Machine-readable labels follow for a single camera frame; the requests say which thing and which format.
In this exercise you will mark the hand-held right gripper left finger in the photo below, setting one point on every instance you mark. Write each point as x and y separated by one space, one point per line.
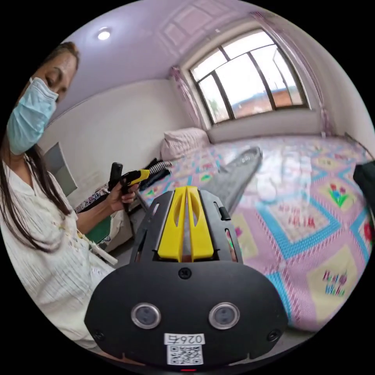
168 234

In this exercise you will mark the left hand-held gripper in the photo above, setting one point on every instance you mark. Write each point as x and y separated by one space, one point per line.
126 190

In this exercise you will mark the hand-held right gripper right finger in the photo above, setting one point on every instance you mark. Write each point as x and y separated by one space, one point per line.
202 234

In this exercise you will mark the person's left forearm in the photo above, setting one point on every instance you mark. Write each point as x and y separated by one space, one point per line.
93 215

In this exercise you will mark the gray jeans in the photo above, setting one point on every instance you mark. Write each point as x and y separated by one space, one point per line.
234 173

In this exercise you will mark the person's left hand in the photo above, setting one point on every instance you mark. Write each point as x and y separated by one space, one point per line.
121 199

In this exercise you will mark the pile of clothes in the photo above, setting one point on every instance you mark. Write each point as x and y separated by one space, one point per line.
156 171

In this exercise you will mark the pink rolled blanket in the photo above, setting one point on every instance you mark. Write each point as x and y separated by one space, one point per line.
183 142

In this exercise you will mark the bed with patterned quilt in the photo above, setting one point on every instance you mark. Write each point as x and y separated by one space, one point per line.
293 234

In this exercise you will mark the pink sheer curtain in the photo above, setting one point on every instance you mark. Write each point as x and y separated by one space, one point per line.
187 93
304 64

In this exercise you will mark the person's body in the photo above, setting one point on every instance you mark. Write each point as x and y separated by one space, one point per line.
38 228

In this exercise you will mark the window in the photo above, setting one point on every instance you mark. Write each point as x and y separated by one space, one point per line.
249 82

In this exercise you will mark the round ceiling lamp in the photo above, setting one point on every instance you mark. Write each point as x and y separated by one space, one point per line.
104 34

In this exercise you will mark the black garment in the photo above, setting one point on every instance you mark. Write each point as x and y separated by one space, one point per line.
364 181

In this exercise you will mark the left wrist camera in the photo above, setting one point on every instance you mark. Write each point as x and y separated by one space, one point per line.
114 175

